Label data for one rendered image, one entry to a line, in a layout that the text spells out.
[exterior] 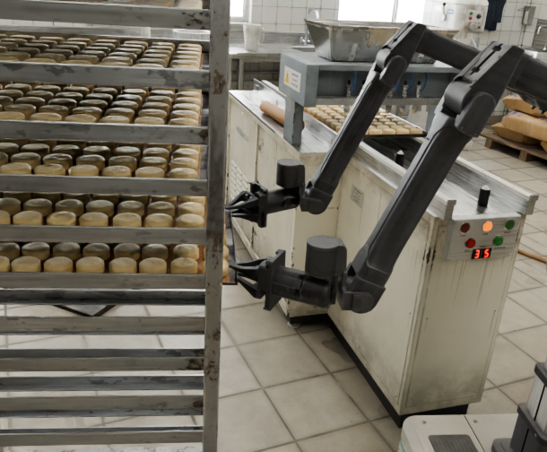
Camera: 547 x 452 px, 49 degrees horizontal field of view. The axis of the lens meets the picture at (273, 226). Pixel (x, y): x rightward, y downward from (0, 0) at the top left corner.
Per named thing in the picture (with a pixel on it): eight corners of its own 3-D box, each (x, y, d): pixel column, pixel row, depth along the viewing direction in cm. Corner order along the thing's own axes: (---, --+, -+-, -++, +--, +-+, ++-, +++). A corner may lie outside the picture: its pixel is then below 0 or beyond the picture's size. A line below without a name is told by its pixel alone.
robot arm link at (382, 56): (408, 13, 129) (395, 9, 139) (381, 72, 134) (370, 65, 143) (575, 85, 139) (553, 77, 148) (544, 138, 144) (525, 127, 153)
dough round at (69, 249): (58, 249, 118) (57, 240, 117) (83, 251, 118) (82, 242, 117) (49, 261, 113) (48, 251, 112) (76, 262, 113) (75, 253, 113)
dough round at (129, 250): (129, 248, 120) (129, 239, 119) (145, 256, 117) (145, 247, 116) (108, 256, 116) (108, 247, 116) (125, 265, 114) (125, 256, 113)
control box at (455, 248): (440, 256, 185) (448, 215, 180) (505, 251, 192) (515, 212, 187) (447, 262, 182) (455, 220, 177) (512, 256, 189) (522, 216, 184)
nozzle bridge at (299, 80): (275, 132, 262) (280, 52, 248) (420, 129, 283) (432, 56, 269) (299, 152, 233) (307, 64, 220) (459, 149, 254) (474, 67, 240)
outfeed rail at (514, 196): (307, 91, 359) (308, 79, 356) (312, 91, 360) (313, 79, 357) (525, 215, 184) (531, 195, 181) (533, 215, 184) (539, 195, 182)
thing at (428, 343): (324, 328, 272) (344, 137, 237) (391, 320, 282) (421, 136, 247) (395, 436, 211) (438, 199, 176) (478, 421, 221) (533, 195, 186)
